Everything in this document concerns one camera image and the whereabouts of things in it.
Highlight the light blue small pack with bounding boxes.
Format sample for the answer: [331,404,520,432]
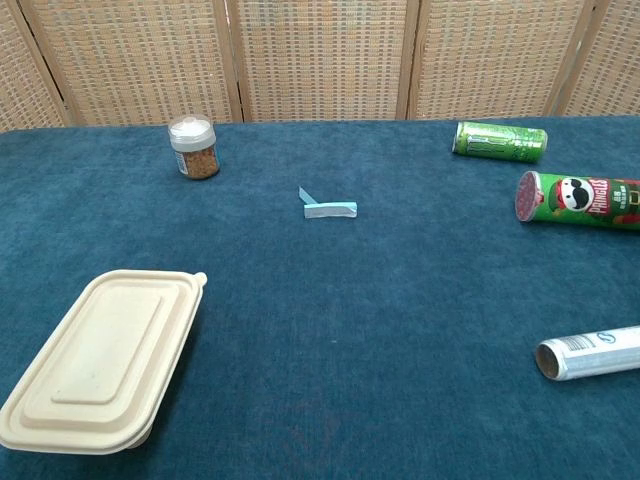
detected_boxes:
[303,200,360,221]

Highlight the blue table cloth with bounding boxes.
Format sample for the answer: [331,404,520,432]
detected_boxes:
[0,115,640,480]

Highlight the clear spice jar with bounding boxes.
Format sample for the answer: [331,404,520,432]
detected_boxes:
[167,114,222,181]

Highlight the woven rattan folding screen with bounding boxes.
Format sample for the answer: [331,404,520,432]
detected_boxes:
[0,0,640,134]

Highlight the green drink can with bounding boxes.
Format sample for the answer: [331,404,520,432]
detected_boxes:
[451,121,549,165]

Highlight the beige lidded lunch box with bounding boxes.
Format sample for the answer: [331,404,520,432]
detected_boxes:
[0,269,209,456]

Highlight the green Pringles can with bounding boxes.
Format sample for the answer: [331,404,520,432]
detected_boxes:
[514,170,640,240]

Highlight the silver cling film roll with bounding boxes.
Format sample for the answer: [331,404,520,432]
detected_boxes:
[535,324,640,383]

